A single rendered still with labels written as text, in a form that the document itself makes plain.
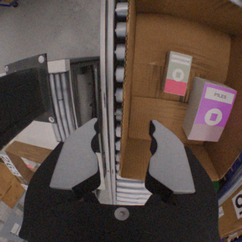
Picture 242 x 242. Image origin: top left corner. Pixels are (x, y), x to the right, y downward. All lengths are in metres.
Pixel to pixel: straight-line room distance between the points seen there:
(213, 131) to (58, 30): 1.37
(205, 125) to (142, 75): 0.22
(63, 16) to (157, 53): 1.15
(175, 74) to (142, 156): 0.23
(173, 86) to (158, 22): 0.17
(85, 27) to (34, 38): 0.63
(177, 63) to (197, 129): 0.18
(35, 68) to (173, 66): 0.42
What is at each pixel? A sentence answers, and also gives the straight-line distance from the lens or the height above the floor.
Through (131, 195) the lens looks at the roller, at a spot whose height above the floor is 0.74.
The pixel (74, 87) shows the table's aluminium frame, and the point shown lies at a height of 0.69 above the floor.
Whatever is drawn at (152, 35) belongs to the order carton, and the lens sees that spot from 0.34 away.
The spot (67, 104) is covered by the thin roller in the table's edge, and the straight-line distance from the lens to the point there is 0.44.
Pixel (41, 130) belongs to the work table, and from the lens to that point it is 0.60.
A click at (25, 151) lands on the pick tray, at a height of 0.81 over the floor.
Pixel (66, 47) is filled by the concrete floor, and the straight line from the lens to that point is 1.29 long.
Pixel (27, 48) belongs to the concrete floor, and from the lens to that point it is 1.66.
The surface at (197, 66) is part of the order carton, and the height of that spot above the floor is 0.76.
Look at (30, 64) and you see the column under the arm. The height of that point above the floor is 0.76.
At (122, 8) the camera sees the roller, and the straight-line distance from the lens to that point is 0.38.
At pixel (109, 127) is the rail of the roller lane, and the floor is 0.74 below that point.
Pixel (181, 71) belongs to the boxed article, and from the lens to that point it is 0.31.
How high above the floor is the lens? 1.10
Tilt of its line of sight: 59 degrees down
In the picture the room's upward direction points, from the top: 162 degrees counter-clockwise
